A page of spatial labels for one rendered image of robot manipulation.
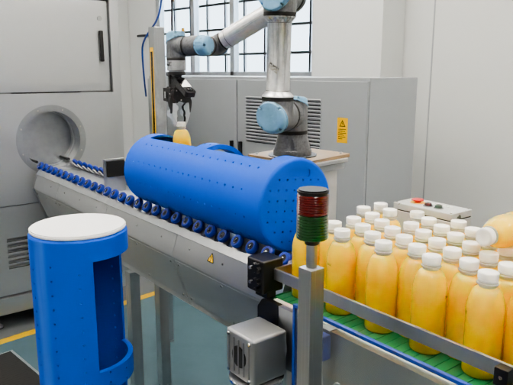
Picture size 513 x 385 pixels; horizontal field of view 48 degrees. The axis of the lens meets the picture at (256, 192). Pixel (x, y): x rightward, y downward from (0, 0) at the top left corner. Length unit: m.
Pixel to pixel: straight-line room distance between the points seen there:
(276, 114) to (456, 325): 1.07
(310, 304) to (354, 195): 2.27
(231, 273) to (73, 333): 0.49
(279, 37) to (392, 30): 2.52
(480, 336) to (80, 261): 1.05
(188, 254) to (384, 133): 1.77
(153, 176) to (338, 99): 1.57
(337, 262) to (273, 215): 0.34
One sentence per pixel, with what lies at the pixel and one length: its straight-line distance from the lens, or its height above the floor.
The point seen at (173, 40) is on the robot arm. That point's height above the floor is 1.60.
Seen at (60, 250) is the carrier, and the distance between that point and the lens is 1.68.
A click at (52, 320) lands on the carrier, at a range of 1.77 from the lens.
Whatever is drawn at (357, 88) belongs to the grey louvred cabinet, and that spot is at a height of 1.39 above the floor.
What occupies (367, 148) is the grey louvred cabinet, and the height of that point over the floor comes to 1.05.
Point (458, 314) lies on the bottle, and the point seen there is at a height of 1.00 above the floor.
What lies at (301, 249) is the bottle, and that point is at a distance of 1.49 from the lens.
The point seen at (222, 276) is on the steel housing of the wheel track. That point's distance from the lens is 1.85.
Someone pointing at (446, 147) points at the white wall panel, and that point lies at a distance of 4.50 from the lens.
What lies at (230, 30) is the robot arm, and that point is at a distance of 2.32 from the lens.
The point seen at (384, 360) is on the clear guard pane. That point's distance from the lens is 1.22.
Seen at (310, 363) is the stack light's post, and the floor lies 0.90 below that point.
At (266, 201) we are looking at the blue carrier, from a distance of 1.64.
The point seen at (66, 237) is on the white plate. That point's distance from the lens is 1.67.
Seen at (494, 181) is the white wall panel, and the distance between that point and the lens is 4.37.
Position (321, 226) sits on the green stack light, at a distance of 1.12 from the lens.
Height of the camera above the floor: 1.48
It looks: 12 degrees down
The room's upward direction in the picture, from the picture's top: straight up
